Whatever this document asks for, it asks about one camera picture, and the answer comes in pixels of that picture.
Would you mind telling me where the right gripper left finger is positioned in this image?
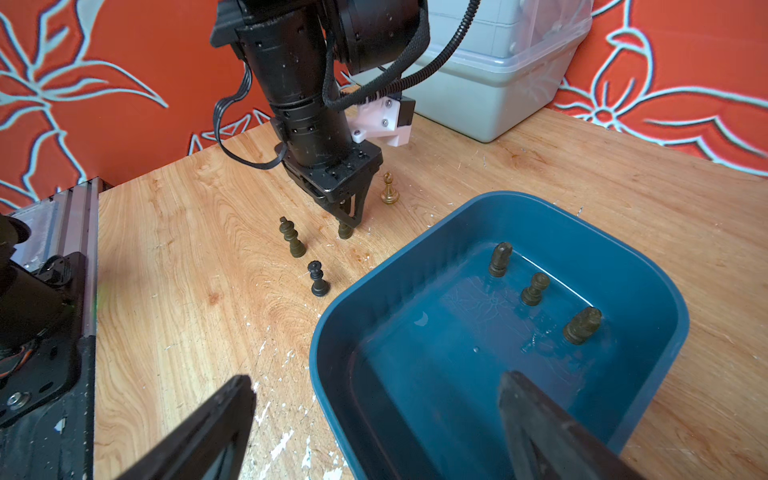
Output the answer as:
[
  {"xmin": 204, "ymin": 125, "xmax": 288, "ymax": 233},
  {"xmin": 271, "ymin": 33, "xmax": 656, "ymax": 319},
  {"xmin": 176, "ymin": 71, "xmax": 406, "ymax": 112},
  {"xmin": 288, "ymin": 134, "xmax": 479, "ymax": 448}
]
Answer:
[{"xmin": 120, "ymin": 375, "xmax": 257, "ymax": 479}]

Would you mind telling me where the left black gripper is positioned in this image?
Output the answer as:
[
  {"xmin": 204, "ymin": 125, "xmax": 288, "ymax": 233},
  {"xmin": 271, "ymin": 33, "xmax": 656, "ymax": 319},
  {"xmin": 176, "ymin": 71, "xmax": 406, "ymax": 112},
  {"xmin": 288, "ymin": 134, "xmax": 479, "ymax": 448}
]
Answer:
[{"xmin": 283, "ymin": 141, "xmax": 383, "ymax": 227}]

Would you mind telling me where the gold chess pawn left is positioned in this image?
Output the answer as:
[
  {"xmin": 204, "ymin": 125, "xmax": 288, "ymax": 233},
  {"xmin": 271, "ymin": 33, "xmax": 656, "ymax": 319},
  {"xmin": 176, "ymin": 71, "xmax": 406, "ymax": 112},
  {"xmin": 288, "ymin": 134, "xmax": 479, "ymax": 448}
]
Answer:
[{"xmin": 380, "ymin": 172, "xmax": 400, "ymax": 205}]

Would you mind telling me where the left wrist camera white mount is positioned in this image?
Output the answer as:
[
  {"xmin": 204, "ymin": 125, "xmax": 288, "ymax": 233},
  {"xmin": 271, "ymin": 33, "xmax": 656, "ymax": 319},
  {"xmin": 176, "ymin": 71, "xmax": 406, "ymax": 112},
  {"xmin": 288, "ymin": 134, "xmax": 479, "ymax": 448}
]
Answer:
[{"xmin": 348, "ymin": 96, "xmax": 416, "ymax": 147}]

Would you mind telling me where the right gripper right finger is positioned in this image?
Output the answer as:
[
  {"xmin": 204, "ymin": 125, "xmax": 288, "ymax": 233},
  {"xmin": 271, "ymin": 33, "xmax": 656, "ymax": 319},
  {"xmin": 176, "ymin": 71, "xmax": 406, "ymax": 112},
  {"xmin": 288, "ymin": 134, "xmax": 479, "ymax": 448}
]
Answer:
[{"xmin": 498, "ymin": 371, "xmax": 642, "ymax": 479}]

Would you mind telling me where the teal plastic storage box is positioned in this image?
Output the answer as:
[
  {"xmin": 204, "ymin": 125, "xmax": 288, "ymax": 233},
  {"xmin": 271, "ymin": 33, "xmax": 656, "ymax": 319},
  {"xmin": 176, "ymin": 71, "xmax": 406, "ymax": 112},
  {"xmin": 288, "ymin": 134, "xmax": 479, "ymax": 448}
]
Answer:
[{"xmin": 309, "ymin": 191, "xmax": 690, "ymax": 479}]

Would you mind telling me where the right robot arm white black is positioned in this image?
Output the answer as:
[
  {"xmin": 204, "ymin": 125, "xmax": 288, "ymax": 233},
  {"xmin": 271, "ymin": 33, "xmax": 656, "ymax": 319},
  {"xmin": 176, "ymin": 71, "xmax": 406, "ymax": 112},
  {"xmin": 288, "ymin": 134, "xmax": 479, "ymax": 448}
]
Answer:
[{"xmin": 1, "ymin": 216, "xmax": 637, "ymax": 479}]

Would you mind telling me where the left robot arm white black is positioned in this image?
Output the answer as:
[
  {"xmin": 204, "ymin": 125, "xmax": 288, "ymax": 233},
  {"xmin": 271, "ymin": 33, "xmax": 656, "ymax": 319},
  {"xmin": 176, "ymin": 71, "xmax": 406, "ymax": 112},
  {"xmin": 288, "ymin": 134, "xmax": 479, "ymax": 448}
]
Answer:
[{"xmin": 210, "ymin": 1, "xmax": 480, "ymax": 239}]

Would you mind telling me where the grey lidded storage container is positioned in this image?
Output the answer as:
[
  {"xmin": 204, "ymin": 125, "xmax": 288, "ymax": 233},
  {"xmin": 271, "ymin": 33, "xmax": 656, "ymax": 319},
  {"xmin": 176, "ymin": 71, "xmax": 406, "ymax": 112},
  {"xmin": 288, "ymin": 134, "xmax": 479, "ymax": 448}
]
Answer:
[{"xmin": 404, "ymin": 0, "xmax": 594, "ymax": 143}]

